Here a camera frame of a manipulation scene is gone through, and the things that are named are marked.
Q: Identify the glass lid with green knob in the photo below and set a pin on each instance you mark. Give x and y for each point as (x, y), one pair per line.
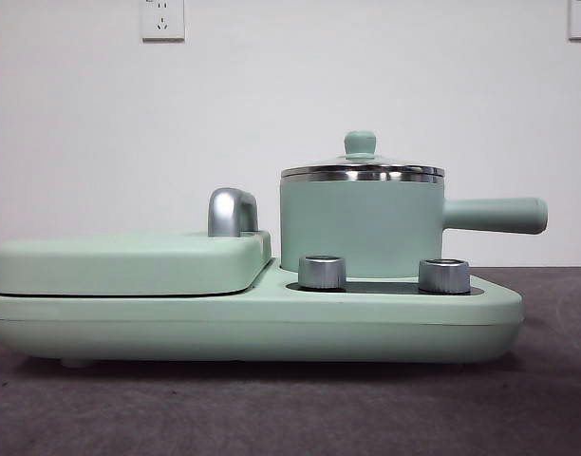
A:
(359, 142)

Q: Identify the silver control knob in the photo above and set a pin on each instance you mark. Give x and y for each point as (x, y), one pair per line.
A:
(444, 276)
(321, 273)

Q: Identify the mint green breakfast machine base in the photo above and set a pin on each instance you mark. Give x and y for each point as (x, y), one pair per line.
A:
(414, 323)

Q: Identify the mint green griddle cover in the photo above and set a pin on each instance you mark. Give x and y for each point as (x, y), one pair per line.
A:
(129, 266)

